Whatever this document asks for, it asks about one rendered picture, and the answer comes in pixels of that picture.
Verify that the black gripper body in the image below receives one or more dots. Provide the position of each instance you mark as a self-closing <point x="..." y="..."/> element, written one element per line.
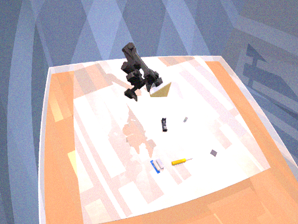
<point x="139" y="84"/>

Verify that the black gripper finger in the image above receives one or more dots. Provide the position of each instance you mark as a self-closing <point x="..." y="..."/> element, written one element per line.
<point x="148" y="82"/>
<point x="131" y="94"/>

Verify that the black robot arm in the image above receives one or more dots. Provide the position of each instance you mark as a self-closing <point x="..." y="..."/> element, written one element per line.
<point x="134" y="63"/>

